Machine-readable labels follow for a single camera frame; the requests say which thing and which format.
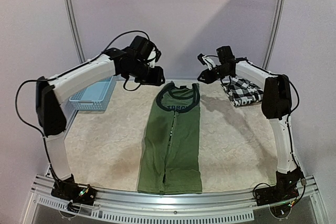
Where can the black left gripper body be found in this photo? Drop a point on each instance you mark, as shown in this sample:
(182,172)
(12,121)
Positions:
(149,78)

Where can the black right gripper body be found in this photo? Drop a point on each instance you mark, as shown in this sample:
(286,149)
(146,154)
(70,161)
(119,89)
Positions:
(213,71)

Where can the black white checked shirt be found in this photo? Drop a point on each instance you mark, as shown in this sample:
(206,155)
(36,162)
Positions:
(242,92)

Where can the green garment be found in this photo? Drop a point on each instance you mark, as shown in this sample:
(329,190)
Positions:
(169,163)

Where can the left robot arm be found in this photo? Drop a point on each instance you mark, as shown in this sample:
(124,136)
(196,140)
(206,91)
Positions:
(138,60)

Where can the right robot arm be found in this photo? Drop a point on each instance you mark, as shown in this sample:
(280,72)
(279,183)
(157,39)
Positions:
(276,106)

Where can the light blue plastic basket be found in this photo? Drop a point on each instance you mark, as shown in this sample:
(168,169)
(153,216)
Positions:
(94,97)

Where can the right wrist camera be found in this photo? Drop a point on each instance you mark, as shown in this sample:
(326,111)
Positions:
(207,61)

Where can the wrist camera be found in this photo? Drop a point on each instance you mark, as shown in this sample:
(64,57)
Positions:
(153,58)
(207,61)

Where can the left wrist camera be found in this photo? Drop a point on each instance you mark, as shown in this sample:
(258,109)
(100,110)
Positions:
(153,58)

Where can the right aluminium wall post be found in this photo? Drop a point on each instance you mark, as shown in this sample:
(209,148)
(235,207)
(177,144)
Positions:
(274,31)

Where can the aluminium wall post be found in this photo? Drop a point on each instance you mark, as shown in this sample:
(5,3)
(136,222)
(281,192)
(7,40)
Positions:
(274,31)
(74,30)

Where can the left aluminium wall post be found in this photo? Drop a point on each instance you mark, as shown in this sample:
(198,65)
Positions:
(74,30)

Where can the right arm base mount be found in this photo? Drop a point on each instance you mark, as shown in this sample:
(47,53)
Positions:
(264,194)

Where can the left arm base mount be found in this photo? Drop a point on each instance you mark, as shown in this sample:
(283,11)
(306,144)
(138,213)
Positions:
(76,194)

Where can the front aluminium rail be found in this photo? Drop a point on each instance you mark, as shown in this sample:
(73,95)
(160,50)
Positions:
(115,206)

